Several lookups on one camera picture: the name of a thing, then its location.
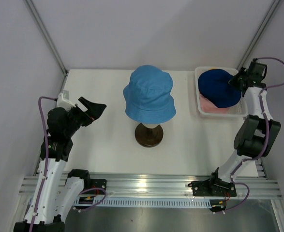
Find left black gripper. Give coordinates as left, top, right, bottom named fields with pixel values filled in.
left=64, top=97, right=105, bottom=137

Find dark blue bucket hat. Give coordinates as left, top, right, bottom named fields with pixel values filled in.
left=198, top=69, right=241, bottom=108

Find light blue bucket hat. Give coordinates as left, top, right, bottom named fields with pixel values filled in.
left=123, top=65, right=177, bottom=124

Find cream mannequin head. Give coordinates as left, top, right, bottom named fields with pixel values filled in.
left=143, top=123, right=159, bottom=130

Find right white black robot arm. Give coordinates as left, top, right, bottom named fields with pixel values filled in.
left=207, top=58, right=281, bottom=195

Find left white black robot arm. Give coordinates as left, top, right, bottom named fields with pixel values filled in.
left=13, top=93, right=106, bottom=232

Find white plastic basket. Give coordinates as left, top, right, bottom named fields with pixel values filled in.
left=194, top=66, right=248, bottom=118

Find pink hat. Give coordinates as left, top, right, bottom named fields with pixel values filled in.
left=199, top=94, right=230, bottom=114

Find dark wooden round stand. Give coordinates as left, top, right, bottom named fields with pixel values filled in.
left=135, top=123, right=164, bottom=148

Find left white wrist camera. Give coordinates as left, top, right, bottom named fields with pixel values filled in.
left=56, top=90, right=75, bottom=111

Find right aluminium frame post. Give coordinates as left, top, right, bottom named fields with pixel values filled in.
left=236, top=0, right=283, bottom=70

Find aluminium frame post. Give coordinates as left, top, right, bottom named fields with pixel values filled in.
left=236, top=0, right=283, bottom=70
left=23, top=0, right=68, bottom=76

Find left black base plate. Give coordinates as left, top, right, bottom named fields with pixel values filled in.
left=88, top=179, right=107, bottom=195

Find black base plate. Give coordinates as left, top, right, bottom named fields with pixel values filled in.
left=88, top=179, right=107, bottom=195
left=187, top=179, right=237, bottom=197

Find aluminium mounting rail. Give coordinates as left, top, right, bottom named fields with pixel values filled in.
left=18, top=172, right=283, bottom=200

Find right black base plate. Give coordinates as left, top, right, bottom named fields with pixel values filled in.
left=187, top=179, right=237, bottom=197

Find white slotted cable duct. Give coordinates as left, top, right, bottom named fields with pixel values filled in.
left=71, top=197, right=211, bottom=208

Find left aluminium frame post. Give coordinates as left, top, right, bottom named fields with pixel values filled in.
left=23, top=0, right=68, bottom=76

